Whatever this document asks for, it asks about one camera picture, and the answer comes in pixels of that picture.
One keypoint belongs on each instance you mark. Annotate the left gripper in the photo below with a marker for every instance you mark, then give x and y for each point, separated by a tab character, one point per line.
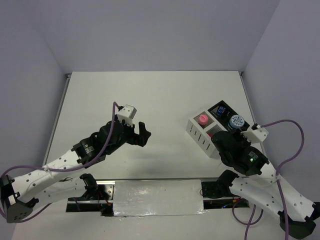
140	139

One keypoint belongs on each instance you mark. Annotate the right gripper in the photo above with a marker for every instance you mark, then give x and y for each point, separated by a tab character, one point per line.
236	132

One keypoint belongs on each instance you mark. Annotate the pink-capped pen tube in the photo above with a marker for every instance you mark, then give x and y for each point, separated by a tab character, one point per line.
203	120

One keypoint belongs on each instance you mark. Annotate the small blue-capped bottle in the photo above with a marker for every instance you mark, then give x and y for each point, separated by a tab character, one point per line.
220	110

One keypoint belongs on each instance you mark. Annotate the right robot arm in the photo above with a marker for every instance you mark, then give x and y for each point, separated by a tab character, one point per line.
254	178

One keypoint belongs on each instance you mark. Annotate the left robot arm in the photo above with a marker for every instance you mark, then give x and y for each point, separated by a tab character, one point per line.
44	185

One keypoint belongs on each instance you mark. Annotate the black tray container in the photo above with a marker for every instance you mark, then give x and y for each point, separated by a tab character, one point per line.
225	117

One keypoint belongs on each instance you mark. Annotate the white compartment organizer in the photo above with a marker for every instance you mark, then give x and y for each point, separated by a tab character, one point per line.
200	134

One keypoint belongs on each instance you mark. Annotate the silver taped panel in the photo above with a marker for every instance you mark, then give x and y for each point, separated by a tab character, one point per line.
157	198

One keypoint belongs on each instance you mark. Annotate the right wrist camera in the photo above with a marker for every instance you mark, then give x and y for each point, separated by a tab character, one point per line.
256	135

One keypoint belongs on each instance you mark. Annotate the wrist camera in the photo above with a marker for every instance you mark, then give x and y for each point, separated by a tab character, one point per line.
256	135
126	114

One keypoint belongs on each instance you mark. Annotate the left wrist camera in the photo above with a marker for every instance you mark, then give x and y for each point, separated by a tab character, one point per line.
126	114

